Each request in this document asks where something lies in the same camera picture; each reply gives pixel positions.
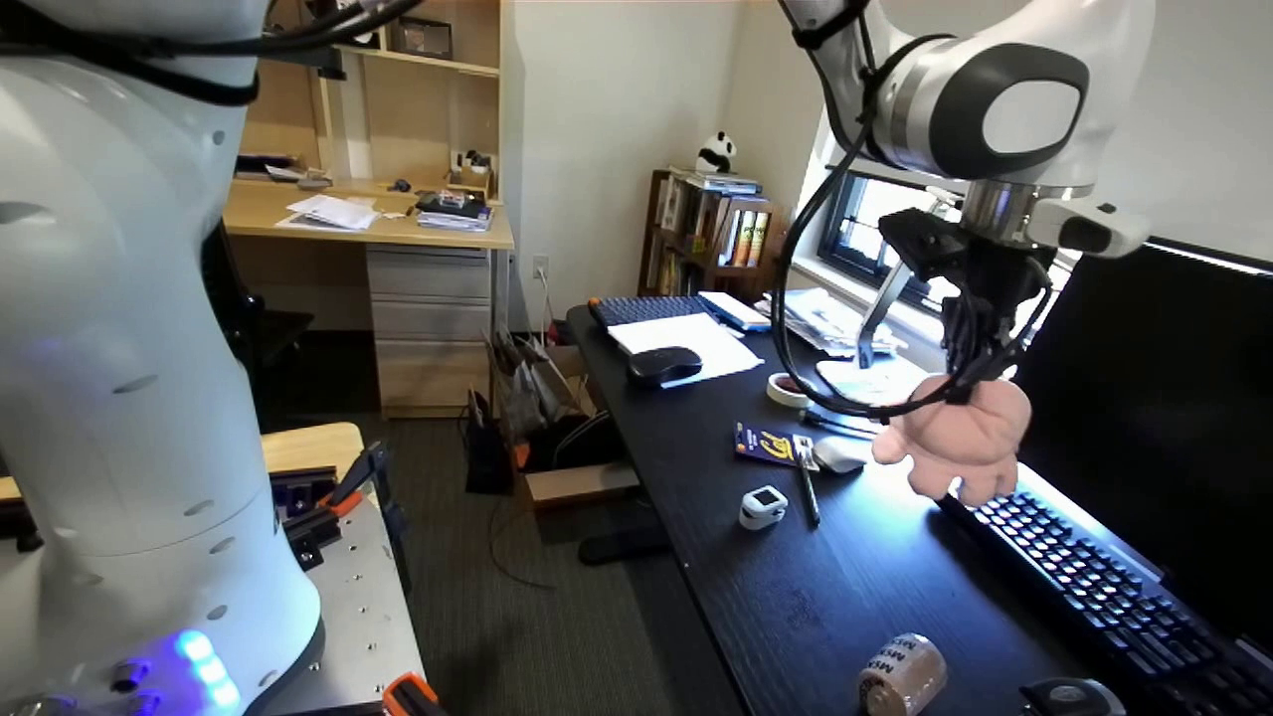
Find beige ribbed cylinder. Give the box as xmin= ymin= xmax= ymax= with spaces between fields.
xmin=856 ymin=627 xmax=949 ymax=716

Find black keyboard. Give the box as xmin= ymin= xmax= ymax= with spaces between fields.
xmin=932 ymin=483 xmax=1273 ymax=716

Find wooden wall shelf unit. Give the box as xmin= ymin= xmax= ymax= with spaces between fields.
xmin=234 ymin=0 xmax=507 ymax=191

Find stack of books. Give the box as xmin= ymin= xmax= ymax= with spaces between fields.
xmin=750 ymin=283 xmax=871 ymax=362

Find grey metal base plate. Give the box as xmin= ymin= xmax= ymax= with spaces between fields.
xmin=246 ymin=484 xmax=429 ymax=716

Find orange black clamp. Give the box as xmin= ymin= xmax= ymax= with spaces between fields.
xmin=273 ymin=440 xmax=391 ymax=570

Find black bag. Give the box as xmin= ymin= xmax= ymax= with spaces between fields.
xmin=462 ymin=332 xmax=629 ymax=497

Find white tape roll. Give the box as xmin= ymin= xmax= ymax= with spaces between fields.
xmin=765 ymin=370 xmax=815 ymax=415

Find black computer mouse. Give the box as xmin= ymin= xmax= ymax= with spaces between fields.
xmin=623 ymin=344 xmax=704 ymax=387

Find dark books pile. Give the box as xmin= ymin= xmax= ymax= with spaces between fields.
xmin=411 ymin=188 xmax=498 ymax=240

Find grey drawer cabinet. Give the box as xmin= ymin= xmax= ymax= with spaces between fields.
xmin=360 ymin=242 xmax=498 ymax=419

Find black-handled pliers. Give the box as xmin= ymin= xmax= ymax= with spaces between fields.
xmin=789 ymin=430 xmax=826 ymax=531

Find dark wooden bookshelf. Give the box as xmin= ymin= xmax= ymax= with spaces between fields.
xmin=637 ymin=169 xmax=789 ymax=307

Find dark round mouse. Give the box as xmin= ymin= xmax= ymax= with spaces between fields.
xmin=1017 ymin=671 xmax=1133 ymax=716

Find dark picture frame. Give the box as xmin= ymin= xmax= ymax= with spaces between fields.
xmin=391 ymin=8 xmax=456 ymax=60

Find white papers pile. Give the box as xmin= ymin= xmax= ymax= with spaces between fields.
xmin=278 ymin=191 xmax=383 ymax=240

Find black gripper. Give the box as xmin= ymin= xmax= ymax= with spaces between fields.
xmin=876 ymin=204 xmax=1063 ymax=405

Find black computer monitor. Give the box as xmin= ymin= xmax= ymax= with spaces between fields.
xmin=1010 ymin=240 xmax=1273 ymax=657

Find brown cardboard box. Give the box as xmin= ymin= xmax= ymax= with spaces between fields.
xmin=519 ymin=458 xmax=645 ymax=513

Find small white oval object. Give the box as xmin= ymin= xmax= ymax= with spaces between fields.
xmin=808 ymin=435 xmax=876 ymax=478

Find blue yellow packet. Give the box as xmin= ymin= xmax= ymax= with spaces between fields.
xmin=730 ymin=421 xmax=798 ymax=468

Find light wooden desk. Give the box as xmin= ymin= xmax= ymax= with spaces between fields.
xmin=216 ymin=171 xmax=517 ymax=255

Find white roller window blind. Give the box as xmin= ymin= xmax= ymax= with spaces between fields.
xmin=824 ymin=0 xmax=1273 ymax=271

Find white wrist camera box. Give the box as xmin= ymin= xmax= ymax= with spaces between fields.
xmin=1052 ymin=194 xmax=1153 ymax=264

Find silver monitor stand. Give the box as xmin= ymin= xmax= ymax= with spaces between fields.
xmin=812 ymin=260 xmax=945 ymax=411

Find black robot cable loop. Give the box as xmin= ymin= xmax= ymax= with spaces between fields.
xmin=770 ymin=27 xmax=1067 ymax=427

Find white blue remote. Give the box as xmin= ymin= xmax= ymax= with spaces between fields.
xmin=697 ymin=285 xmax=774 ymax=337

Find panda plush toy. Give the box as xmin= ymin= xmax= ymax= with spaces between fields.
xmin=692 ymin=129 xmax=743 ymax=181

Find pink octopus plush toy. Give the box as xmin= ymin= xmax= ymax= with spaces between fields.
xmin=867 ymin=374 xmax=1037 ymax=511

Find orange clamp handle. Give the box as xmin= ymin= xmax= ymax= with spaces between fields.
xmin=376 ymin=667 xmax=450 ymax=716

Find white paper sheets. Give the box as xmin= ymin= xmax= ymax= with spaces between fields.
xmin=606 ymin=312 xmax=767 ymax=390

